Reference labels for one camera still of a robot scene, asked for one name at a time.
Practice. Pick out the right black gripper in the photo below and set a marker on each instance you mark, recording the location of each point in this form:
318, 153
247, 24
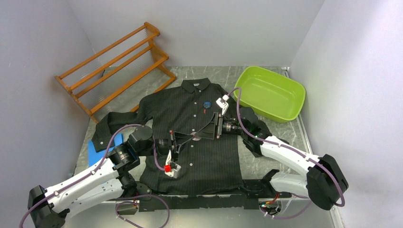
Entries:
206, 132

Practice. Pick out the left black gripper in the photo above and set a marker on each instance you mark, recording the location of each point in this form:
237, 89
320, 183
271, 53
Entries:
181, 138

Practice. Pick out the black pinstriped shirt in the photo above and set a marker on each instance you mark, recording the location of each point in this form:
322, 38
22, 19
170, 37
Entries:
180, 109

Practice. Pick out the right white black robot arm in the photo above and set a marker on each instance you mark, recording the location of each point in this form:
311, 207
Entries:
318, 178

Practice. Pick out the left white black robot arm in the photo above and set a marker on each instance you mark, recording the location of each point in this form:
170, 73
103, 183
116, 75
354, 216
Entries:
107, 179

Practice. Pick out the lime green plastic basin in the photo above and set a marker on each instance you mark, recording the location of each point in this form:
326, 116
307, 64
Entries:
270, 94

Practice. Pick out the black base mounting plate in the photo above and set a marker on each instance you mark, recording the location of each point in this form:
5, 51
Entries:
220, 198

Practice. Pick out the blue flat mat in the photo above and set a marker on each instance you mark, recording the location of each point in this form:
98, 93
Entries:
94, 155

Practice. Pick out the orange wooden shoe rack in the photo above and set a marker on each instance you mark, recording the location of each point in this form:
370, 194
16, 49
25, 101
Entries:
95, 78

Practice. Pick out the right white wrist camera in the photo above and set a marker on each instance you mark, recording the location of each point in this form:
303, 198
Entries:
223, 104

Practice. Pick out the aluminium frame rail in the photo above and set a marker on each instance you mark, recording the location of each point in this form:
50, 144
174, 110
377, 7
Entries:
187, 186

